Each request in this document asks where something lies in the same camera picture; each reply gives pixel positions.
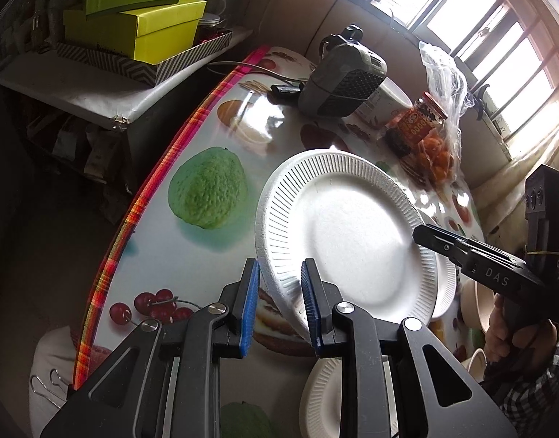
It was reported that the grey portable speaker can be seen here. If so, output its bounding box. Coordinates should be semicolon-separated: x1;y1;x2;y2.
297;24;388;118

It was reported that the yellow-green cardboard box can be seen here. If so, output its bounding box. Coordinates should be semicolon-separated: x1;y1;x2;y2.
63;0;206;64

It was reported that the fruit print tablecloth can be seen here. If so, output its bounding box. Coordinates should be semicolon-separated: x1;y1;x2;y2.
72;45;486;438

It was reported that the white cup container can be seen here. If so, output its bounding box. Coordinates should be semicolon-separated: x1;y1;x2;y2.
355;77;413;128

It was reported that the red lidded snack jar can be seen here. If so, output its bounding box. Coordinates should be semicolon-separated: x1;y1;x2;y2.
384;91;448;157

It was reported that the beige paper bowl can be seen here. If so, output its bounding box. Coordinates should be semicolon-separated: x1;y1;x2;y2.
460;277;494;333

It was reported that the small black device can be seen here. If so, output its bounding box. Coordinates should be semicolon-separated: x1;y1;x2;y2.
271;84;303;101

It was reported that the white paper plate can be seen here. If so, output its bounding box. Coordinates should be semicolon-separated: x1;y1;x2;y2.
254;149;438;339
418;211;459;320
298;359;342;438

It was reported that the plastic bag of oranges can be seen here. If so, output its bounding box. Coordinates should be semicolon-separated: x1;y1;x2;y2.
418;42;474;185

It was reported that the person's right hand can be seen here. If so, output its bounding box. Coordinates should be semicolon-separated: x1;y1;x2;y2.
484;294;559;370

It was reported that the checkered shirt right forearm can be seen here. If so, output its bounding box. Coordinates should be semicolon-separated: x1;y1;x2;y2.
499;337;559;437

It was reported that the zigzag patterned tray box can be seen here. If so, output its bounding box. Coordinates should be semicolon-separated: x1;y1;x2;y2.
56;30;233;87

